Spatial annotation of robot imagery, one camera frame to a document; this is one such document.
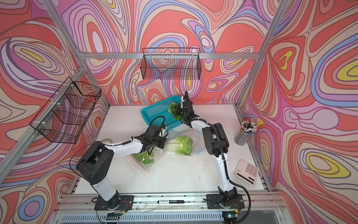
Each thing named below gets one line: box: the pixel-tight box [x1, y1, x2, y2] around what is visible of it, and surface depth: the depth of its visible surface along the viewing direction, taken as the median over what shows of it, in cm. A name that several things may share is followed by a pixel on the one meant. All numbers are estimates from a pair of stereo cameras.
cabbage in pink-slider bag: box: [131, 151, 155, 165], surface depth 84 cm
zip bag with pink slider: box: [129, 146, 166, 174], surface depth 86 cm
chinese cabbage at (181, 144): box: [165, 135, 193, 156], surface depth 88 cm
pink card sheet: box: [234, 158, 259, 187], surface depth 84 cm
